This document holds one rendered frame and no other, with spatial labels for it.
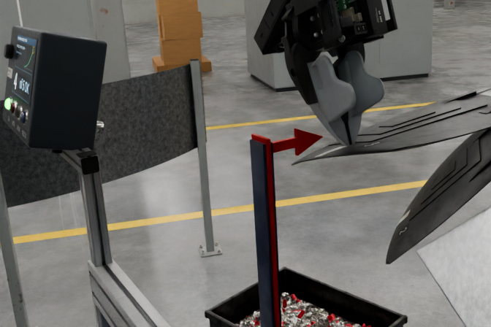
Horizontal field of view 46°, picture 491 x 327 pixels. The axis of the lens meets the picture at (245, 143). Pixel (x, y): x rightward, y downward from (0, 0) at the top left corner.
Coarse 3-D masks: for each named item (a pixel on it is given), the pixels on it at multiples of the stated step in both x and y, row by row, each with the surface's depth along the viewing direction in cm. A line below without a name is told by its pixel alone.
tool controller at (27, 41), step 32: (32, 32) 97; (32, 64) 95; (64, 64) 94; (96, 64) 97; (32, 96) 94; (64, 96) 96; (96, 96) 98; (32, 128) 94; (64, 128) 97; (96, 128) 103
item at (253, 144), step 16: (256, 144) 48; (256, 160) 48; (256, 176) 49; (256, 192) 49; (256, 208) 50; (256, 224) 50; (256, 240) 51; (256, 256) 52; (272, 272) 50; (272, 288) 51; (272, 304) 51; (272, 320) 51
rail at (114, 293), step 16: (96, 272) 97; (112, 272) 97; (96, 288) 99; (112, 288) 92; (128, 288) 91; (96, 304) 101; (112, 304) 91; (128, 304) 87; (144, 304) 86; (112, 320) 94; (128, 320) 84; (144, 320) 82; (160, 320) 82
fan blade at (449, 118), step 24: (456, 96) 67; (480, 96) 66; (384, 120) 68; (408, 120) 62; (432, 120) 60; (456, 120) 59; (480, 120) 58; (336, 144) 63; (360, 144) 57; (384, 144) 53; (408, 144) 51
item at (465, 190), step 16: (464, 144) 87; (480, 144) 81; (448, 160) 90; (464, 160) 82; (480, 160) 79; (432, 176) 94; (448, 176) 85; (464, 176) 80; (480, 176) 77; (432, 192) 87; (448, 192) 82; (464, 192) 78; (416, 208) 89; (432, 208) 84; (448, 208) 80; (400, 224) 91; (416, 224) 85; (432, 224) 81; (400, 240) 86; (416, 240) 82
